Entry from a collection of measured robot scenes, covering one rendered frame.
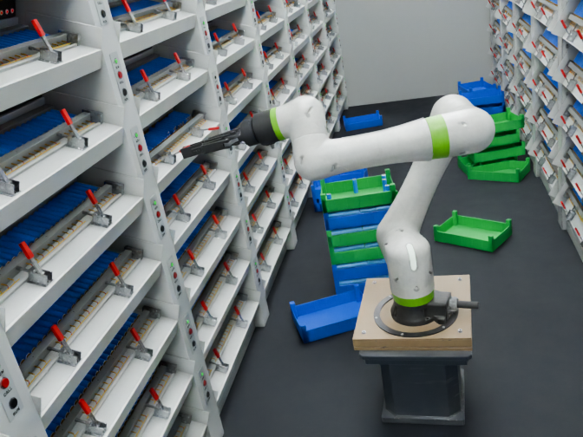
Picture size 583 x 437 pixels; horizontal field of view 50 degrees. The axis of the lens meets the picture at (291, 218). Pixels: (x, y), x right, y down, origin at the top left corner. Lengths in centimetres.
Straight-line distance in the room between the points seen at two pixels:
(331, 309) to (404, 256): 91
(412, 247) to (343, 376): 66
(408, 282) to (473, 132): 46
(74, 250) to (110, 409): 38
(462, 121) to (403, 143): 16
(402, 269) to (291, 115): 53
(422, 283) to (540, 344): 67
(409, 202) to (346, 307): 84
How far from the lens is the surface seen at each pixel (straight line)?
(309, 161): 163
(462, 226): 321
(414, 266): 179
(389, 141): 166
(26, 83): 131
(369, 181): 270
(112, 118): 161
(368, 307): 200
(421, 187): 190
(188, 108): 229
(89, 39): 158
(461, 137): 168
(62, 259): 138
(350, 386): 222
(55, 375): 136
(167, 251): 175
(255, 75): 293
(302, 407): 217
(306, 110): 167
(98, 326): 148
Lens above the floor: 138
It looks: 23 degrees down
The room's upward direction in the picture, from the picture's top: 10 degrees counter-clockwise
